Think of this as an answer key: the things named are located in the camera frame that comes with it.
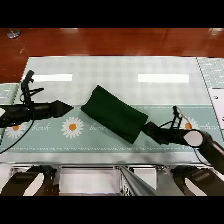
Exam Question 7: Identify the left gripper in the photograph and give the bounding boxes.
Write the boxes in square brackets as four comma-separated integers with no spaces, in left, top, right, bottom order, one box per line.
[33,101,58,120]

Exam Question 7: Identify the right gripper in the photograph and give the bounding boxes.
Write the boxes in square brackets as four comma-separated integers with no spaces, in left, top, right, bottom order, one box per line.
[142,121,172,146]

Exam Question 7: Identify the dark green garment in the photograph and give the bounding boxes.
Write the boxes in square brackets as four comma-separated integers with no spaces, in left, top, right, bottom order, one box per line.
[80,84,150,145]

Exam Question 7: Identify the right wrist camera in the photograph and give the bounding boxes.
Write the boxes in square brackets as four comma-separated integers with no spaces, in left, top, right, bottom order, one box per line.
[165,105,185,130]

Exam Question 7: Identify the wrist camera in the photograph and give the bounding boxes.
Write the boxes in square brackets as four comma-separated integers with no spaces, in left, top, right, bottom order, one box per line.
[165,105,185,130]
[19,69,45,106]

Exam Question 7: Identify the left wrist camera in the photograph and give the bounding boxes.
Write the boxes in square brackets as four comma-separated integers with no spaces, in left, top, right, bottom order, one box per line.
[19,69,45,106]

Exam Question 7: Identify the black cable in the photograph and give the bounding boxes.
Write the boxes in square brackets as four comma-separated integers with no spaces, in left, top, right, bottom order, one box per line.
[0,114,36,155]

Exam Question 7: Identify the silver frame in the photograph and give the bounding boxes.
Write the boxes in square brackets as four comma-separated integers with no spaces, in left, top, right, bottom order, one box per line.
[0,162,224,197]

